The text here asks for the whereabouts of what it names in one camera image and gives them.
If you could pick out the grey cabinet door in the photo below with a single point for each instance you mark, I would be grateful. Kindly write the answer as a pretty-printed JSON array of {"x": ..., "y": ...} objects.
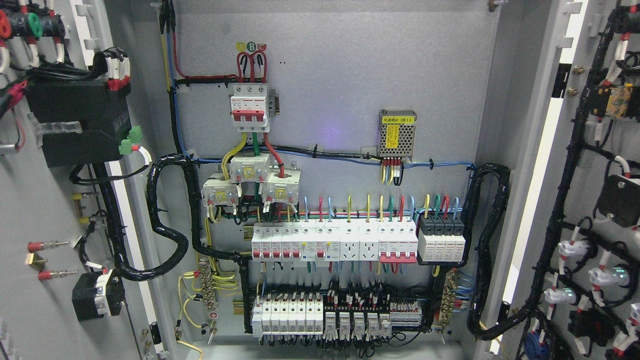
[
  {"x": 580, "y": 261},
  {"x": 39, "y": 222}
]

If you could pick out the grey electrical cabinet body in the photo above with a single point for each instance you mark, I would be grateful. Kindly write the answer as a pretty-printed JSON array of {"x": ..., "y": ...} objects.
[{"x": 479, "y": 82}]

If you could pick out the white current transformers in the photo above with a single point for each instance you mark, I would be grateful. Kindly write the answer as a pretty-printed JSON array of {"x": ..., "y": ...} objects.
[{"x": 247, "y": 173}]

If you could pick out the perforated metal power supply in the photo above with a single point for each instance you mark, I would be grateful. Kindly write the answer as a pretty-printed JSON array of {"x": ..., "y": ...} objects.
[{"x": 397, "y": 128}]

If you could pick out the white socket breaker row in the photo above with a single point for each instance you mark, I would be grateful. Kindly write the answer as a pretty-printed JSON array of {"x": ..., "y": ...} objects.
[{"x": 339, "y": 240}]

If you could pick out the red white main breaker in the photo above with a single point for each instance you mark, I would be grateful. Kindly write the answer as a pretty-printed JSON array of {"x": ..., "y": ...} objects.
[{"x": 250, "y": 107}]

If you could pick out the black white surge protector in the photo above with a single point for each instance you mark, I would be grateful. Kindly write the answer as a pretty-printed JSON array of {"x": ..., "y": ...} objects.
[{"x": 440, "y": 241}]

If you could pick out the lower relay terminal row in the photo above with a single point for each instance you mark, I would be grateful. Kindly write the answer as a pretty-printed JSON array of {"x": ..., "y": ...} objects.
[{"x": 337, "y": 318}]

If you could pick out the brass ground terminal bar left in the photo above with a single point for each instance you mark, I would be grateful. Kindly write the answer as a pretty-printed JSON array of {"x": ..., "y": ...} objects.
[{"x": 209, "y": 297}]

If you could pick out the brass ground terminal bar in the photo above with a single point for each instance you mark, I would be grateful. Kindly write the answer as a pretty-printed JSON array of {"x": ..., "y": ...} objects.
[
  {"x": 209, "y": 297},
  {"x": 448, "y": 298}
]

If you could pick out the brass ground terminal bar right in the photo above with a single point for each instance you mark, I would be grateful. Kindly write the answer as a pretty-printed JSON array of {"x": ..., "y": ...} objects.
[{"x": 448, "y": 298}]

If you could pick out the black digital power meter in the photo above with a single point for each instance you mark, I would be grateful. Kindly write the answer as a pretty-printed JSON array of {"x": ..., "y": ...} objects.
[{"x": 101, "y": 113}]

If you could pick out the white rotary selector switch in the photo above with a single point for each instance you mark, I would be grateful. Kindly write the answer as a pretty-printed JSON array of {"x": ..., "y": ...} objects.
[{"x": 97, "y": 294}]

